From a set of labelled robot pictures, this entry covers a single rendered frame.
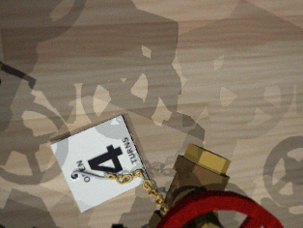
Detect white tag with black number 4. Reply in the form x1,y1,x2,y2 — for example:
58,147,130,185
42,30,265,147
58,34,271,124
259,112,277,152
50,115,169,214

